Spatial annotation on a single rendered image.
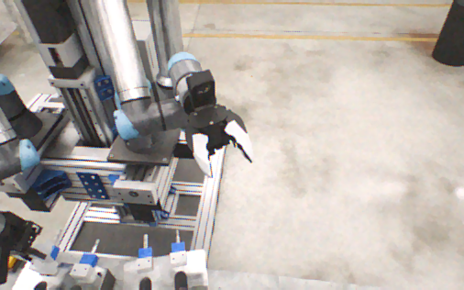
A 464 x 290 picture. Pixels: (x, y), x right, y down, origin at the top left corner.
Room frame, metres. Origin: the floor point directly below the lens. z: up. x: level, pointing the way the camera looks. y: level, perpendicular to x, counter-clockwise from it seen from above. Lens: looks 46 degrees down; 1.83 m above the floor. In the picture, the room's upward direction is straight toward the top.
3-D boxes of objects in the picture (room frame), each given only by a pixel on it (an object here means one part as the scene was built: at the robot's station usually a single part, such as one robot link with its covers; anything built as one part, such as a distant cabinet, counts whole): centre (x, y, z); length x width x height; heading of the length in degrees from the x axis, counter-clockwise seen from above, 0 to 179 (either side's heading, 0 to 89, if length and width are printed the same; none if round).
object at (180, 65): (0.61, 0.11, 1.43); 0.11 x 0.08 x 0.09; 20
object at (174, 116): (0.61, 0.12, 1.34); 0.11 x 0.08 x 0.11; 110
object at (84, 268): (0.42, 0.46, 0.89); 0.13 x 0.05 x 0.05; 174
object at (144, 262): (0.46, 0.29, 0.86); 0.13 x 0.05 x 0.05; 11
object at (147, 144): (0.82, 0.32, 1.09); 0.15 x 0.15 x 0.10
